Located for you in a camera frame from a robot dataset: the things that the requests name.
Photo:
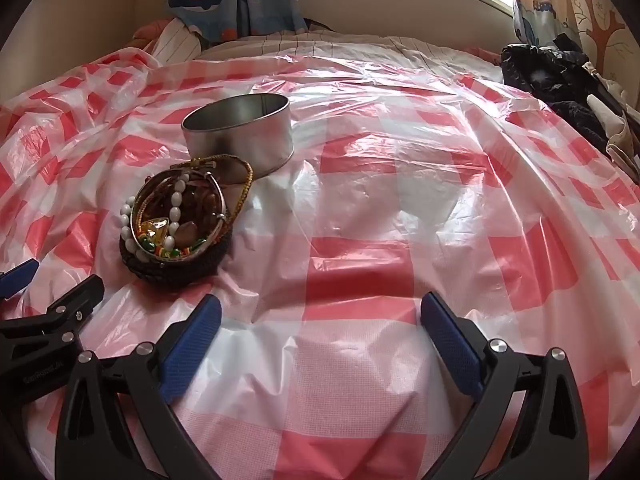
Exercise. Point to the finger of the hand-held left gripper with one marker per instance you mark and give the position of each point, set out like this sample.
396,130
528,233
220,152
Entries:
20,276
75,300

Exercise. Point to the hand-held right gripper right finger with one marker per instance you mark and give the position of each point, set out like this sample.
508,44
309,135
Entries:
450,345

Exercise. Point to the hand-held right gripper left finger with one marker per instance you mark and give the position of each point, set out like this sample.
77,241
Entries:
192,345

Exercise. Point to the striped bed sheet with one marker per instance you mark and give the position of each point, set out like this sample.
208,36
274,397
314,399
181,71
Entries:
350,42

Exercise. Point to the silver bangle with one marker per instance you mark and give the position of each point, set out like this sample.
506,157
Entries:
216,234

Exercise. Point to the yellow pendant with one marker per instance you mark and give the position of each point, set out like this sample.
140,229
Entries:
155,228

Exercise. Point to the striped pillow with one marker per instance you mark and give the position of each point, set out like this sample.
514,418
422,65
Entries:
172,40

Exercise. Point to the black plastic bag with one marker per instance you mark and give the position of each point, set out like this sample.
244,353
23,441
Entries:
540,70

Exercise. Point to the round metal tin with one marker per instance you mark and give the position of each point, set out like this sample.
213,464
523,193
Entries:
240,145

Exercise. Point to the beige cloth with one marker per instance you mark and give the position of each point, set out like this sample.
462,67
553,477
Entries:
620,130

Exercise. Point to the pink cloth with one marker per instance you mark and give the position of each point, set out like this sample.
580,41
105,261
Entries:
150,30
482,53

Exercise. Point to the dark clothes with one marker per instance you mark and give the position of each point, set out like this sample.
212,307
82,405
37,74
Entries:
575,120

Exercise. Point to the red white checkered plastic sheet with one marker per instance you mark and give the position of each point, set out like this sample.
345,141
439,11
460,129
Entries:
375,210

